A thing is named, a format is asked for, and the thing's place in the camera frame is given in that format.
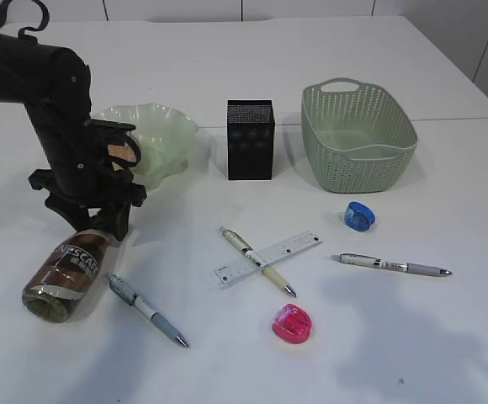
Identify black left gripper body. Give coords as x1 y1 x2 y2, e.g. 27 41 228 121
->
27 117 148 215

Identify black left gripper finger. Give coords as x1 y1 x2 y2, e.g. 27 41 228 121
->
45 196 91 231
96 203 131 242

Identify golden bread roll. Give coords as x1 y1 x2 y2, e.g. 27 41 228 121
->
105 144 142 172

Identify brown Nescafe coffee bottle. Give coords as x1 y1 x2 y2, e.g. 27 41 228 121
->
21 229 114 323

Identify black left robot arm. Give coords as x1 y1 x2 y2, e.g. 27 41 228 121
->
0 32 146 241

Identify white pen grey grip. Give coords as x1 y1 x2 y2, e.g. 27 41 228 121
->
106 274 189 348

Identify green glass ruffled plate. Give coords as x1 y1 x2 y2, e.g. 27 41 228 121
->
94 104 199 191

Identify cream barrel pen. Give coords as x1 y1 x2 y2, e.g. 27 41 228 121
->
219 226 297 298

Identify black mesh pen holder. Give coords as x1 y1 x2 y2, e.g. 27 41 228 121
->
226 100 275 180

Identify pink pencil sharpener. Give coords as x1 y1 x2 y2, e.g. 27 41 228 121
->
271 304 313 344

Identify blue pencil sharpener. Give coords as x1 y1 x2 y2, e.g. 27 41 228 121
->
343 201 375 232

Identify white grey pen right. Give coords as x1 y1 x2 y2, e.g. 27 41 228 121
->
332 253 453 278

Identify green plastic woven basket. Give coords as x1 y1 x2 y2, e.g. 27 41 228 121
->
301 77 418 194

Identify clear plastic ruler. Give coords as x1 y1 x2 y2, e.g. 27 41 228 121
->
214 231 322 289

